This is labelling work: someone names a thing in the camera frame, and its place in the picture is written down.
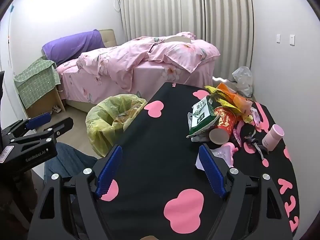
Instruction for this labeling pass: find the green checked cloth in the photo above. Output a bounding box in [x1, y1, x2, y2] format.
[14, 56, 61, 109]

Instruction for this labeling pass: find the green white snack packet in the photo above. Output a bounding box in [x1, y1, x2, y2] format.
[186, 95, 220, 139]

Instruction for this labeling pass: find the pink floral duvet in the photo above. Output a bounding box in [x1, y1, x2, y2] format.
[77, 32, 221, 92]

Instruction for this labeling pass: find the pink bottle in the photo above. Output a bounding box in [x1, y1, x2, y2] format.
[262, 124, 285, 148]

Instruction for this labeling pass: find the yellow snack wrapper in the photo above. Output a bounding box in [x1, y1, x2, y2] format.
[204, 85, 242, 112]

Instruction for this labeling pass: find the white paper scrap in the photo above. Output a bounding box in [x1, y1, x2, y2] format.
[195, 152, 209, 171]

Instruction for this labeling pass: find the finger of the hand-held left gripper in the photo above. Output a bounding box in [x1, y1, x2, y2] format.
[0, 112, 52, 140]
[11, 117, 74, 144]

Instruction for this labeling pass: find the wooden nightstand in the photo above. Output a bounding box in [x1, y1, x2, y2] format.
[25, 80, 67, 118]

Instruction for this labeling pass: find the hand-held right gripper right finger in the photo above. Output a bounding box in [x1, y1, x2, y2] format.
[197, 144, 293, 240]

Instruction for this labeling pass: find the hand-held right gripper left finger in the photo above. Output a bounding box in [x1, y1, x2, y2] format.
[29, 144, 123, 240]

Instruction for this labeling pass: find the bed with pink sheet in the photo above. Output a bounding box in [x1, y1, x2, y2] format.
[55, 57, 218, 110]

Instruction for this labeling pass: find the purple pillow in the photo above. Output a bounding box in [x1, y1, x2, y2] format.
[42, 29, 105, 65]

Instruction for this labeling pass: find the light pink wrapper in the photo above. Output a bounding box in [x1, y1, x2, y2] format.
[232, 121, 247, 145]

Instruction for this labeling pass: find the bin with yellow liner bag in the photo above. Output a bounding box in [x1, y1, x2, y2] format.
[85, 94, 148, 158]

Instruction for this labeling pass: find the person's leg in jeans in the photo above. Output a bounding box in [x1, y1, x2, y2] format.
[44, 142, 98, 180]

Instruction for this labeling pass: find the white ribbed curtain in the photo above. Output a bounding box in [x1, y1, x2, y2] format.
[119, 0, 254, 80]

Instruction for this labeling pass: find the pink clear plastic packaging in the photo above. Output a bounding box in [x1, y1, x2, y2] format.
[212, 142, 238, 168]

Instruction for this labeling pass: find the white plastic bag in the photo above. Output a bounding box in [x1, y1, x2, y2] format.
[231, 66, 253, 97]

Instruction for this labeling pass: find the red paper cup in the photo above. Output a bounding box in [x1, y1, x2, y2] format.
[209, 106, 237, 144]

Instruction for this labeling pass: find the beige headboard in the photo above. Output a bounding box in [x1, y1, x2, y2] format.
[99, 29, 118, 48]

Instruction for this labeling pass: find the orange snack wrapper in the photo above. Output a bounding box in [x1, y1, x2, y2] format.
[216, 83, 252, 117]

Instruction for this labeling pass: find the black crumpled wrapper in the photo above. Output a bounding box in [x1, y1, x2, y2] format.
[242, 124, 270, 161]

